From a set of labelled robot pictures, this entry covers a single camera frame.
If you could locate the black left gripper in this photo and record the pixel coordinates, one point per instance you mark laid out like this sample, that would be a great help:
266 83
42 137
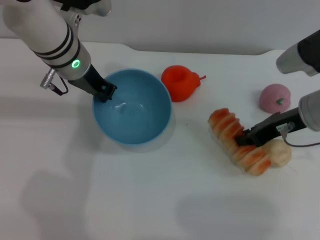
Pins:
91 80

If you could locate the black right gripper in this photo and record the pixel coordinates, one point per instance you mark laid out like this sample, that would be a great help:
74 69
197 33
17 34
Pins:
272 125

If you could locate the blue bowl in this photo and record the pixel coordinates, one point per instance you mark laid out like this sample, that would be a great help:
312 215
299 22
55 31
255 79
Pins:
140 120

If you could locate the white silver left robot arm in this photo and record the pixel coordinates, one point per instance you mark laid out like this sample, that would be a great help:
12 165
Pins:
47 35

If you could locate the beige round bun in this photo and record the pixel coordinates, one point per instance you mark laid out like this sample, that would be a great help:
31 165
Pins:
281 153

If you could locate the red toy pepper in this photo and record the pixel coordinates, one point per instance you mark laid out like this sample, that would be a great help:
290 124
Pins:
180 85

